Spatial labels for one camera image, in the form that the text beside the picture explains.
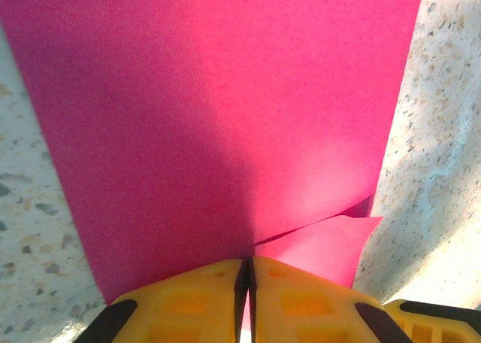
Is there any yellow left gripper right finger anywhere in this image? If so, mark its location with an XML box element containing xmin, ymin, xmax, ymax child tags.
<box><xmin>250</xmin><ymin>256</ymin><xmax>415</xmax><ymax>343</ymax></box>

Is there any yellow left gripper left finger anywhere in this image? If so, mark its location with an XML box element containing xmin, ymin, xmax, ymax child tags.
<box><xmin>74</xmin><ymin>258</ymin><xmax>250</xmax><ymax>343</ymax></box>

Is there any pink square paper sheet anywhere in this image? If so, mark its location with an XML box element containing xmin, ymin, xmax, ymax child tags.
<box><xmin>0</xmin><ymin>0</ymin><xmax>426</xmax><ymax>307</ymax></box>

